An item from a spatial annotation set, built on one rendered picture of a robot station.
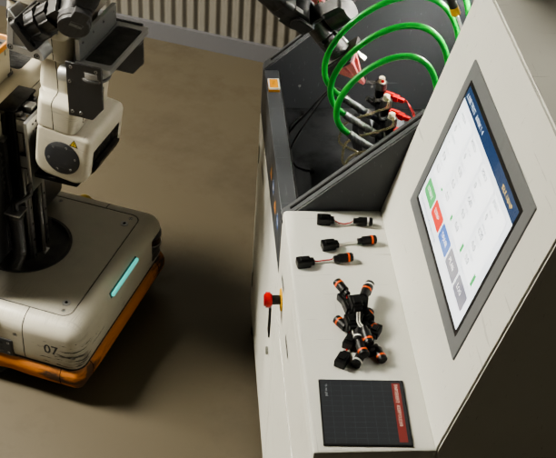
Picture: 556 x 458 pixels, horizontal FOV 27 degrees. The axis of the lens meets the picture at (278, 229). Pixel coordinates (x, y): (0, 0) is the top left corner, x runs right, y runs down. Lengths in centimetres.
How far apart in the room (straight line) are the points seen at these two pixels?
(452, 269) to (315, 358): 32
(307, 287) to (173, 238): 171
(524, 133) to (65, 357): 178
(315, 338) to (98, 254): 140
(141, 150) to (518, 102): 263
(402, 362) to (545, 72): 62
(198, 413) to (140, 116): 161
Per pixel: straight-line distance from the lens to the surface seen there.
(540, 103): 193
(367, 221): 251
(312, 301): 231
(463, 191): 213
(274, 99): 298
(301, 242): 246
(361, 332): 221
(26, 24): 279
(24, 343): 338
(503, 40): 213
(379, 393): 214
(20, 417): 344
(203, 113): 467
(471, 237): 206
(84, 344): 332
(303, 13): 266
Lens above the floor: 252
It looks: 38 degrees down
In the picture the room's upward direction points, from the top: 4 degrees clockwise
